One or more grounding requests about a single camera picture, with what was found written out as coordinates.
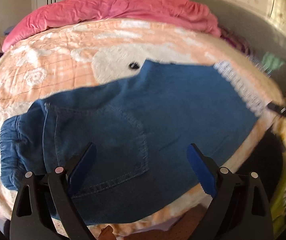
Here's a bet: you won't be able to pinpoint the blue denim pants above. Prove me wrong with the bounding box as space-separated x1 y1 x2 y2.
0 60 265 225

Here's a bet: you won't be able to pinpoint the grey headboard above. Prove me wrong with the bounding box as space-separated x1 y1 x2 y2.
189 0 286 66

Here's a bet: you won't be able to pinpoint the striped purple pillow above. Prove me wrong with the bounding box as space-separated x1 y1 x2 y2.
219 25 253 56

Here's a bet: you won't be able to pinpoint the peach bear bed blanket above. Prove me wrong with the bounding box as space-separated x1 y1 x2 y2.
0 18 286 238

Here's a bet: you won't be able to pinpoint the pink quilt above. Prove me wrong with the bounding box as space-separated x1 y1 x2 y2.
2 0 221 52

